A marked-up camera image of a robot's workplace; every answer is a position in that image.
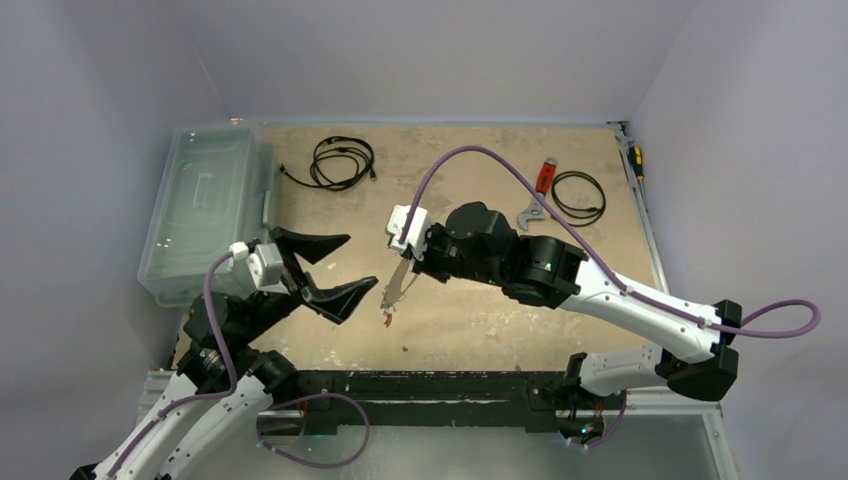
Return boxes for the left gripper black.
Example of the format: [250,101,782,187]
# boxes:
[237,227,376,342]

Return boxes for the keyring chain with keys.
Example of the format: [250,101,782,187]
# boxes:
[378,254,422,329]

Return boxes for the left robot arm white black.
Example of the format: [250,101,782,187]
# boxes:
[71,227,377,479]

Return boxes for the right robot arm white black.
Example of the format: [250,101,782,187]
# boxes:
[404,202,741,407]

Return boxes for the clear plastic storage bin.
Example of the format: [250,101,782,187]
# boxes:
[137,123,278,309]

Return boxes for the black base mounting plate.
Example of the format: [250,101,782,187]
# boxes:
[258,368,627,439]

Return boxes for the yellow black screwdriver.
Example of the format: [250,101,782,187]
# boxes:
[627,145,644,181]

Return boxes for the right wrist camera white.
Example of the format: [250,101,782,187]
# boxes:
[386,205,434,260]

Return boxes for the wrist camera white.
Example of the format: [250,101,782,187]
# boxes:
[228,239,289,294]
[386,205,434,260]

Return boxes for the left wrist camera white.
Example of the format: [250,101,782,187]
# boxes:
[228,239,289,294]

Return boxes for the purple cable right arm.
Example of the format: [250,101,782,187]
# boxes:
[400,145,823,340]

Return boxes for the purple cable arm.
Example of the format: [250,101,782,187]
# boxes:
[105,250,243,480]
[400,145,823,340]

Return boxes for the black coiled cable left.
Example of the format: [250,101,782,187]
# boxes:
[278,136,379,193]

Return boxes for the black coiled cable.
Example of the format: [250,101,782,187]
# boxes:
[278,136,379,193]
[549,170,608,229]

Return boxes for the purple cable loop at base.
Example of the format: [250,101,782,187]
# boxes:
[255,389,372,470]

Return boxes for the red handled adjustable wrench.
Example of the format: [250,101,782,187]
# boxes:
[517,157,558,231]

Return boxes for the black coiled cable right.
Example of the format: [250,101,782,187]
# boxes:
[549,170,608,229]

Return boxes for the aluminium frame rail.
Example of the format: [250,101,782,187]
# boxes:
[135,121,737,480]

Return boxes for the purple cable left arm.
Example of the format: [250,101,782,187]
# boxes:
[105,250,243,480]

